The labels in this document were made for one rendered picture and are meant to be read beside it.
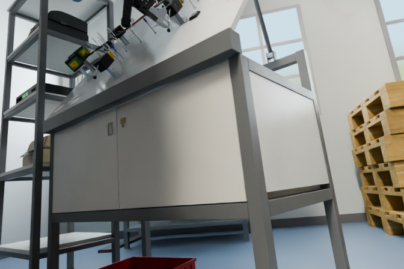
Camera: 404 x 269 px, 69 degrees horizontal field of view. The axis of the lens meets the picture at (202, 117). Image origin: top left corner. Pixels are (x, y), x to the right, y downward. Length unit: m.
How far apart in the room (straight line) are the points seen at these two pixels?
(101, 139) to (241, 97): 0.69
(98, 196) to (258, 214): 0.72
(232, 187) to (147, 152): 0.36
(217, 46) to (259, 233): 0.50
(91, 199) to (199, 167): 0.60
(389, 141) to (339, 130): 1.19
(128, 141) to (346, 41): 2.99
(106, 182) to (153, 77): 0.47
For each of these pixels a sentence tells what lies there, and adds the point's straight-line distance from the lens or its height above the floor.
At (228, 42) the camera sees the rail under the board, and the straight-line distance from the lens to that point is 0.82.
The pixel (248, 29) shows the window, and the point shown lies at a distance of 3.70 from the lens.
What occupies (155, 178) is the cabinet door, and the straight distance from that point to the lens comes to 1.00.
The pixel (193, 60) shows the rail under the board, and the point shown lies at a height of 0.81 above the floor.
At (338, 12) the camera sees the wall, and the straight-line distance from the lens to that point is 3.85.
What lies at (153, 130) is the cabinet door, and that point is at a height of 0.66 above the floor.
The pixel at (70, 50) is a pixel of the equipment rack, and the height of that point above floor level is 1.44.
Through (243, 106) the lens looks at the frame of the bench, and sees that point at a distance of 0.79.
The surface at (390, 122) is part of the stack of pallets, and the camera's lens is 2.25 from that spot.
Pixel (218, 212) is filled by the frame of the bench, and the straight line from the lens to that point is 0.83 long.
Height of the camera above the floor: 0.44
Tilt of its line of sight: 14 degrees up
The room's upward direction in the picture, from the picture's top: 6 degrees counter-clockwise
